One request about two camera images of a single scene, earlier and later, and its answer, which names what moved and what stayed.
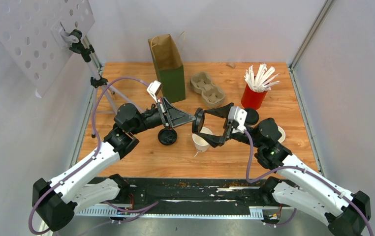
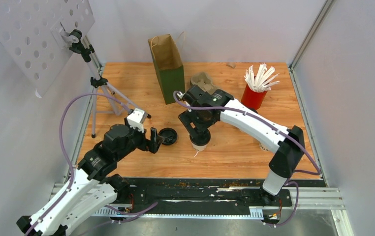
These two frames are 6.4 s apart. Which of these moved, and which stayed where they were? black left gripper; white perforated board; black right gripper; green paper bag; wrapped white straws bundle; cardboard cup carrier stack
Moved: black left gripper; black right gripper
Stayed: cardboard cup carrier stack; wrapped white straws bundle; white perforated board; green paper bag
